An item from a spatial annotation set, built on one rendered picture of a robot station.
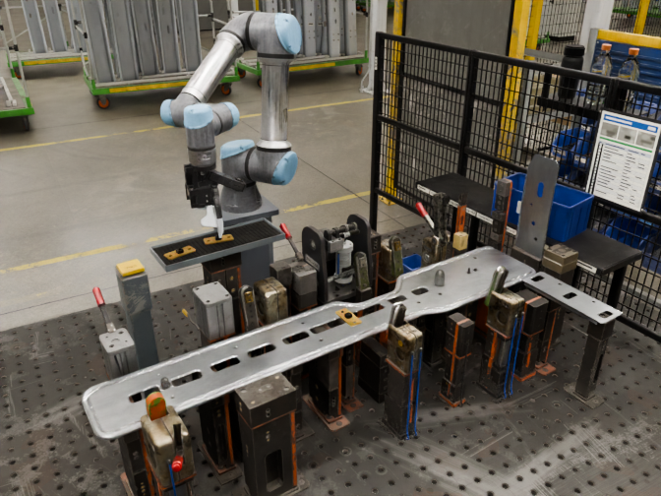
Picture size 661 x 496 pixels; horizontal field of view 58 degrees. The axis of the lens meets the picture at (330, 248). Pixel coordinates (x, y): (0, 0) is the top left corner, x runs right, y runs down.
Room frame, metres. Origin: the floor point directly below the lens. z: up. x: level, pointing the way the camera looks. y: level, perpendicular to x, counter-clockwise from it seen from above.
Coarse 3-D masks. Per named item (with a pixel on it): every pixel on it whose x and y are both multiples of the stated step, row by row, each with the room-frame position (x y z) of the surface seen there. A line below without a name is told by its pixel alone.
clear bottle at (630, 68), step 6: (630, 48) 2.02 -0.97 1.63; (636, 48) 2.01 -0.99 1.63; (630, 54) 2.01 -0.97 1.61; (636, 54) 2.00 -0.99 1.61; (630, 60) 2.00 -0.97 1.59; (636, 60) 2.00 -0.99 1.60; (624, 66) 2.01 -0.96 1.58; (630, 66) 1.99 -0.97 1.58; (636, 66) 1.99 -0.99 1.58; (624, 72) 2.00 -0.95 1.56; (630, 72) 1.99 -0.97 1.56; (636, 72) 1.99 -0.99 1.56; (636, 78) 1.99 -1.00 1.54; (630, 96) 1.98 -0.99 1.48; (624, 108) 1.98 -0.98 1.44; (630, 108) 1.99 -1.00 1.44
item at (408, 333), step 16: (400, 336) 1.27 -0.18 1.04; (416, 336) 1.26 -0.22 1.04; (400, 352) 1.27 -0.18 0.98; (416, 352) 1.26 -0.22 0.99; (400, 368) 1.26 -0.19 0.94; (416, 368) 1.26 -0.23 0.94; (400, 384) 1.26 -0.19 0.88; (400, 400) 1.26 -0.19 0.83; (416, 400) 1.26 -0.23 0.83; (384, 416) 1.31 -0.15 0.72; (400, 416) 1.25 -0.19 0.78; (400, 432) 1.25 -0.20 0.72; (416, 432) 1.26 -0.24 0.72
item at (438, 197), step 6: (438, 198) 1.78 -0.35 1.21; (444, 198) 1.76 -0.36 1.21; (450, 198) 1.77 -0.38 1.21; (438, 204) 1.78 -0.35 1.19; (444, 204) 1.79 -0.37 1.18; (438, 210) 1.78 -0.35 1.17; (444, 210) 1.79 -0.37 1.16; (438, 216) 1.77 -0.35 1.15; (444, 216) 1.79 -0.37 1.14; (438, 222) 1.77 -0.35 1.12; (444, 222) 1.79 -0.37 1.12; (438, 228) 1.77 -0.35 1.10; (444, 228) 1.78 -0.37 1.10; (438, 234) 1.77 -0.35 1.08; (444, 234) 1.78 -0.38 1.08; (444, 240) 1.78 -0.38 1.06
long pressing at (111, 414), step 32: (480, 256) 1.77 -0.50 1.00; (416, 288) 1.57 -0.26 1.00; (448, 288) 1.56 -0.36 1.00; (480, 288) 1.56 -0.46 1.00; (288, 320) 1.39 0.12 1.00; (320, 320) 1.40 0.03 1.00; (384, 320) 1.40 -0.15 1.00; (192, 352) 1.24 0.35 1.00; (224, 352) 1.25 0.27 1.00; (288, 352) 1.25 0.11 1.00; (320, 352) 1.25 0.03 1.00; (128, 384) 1.13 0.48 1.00; (192, 384) 1.13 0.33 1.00; (224, 384) 1.13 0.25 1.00; (96, 416) 1.02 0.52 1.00; (128, 416) 1.02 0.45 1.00
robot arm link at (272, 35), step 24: (264, 24) 1.94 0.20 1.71; (288, 24) 1.92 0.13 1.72; (264, 48) 1.92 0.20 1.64; (288, 48) 1.91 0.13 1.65; (264, 72) 1.93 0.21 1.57; (288, 72) 1.96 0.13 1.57; (264, 96) 1.92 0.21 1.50; (264, 120) 1.91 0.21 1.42; (264, 144) 1.89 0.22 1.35; (288, 144) 1.92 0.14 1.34; (264, 168) 1.87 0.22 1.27; (288, 168) 1.88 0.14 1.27
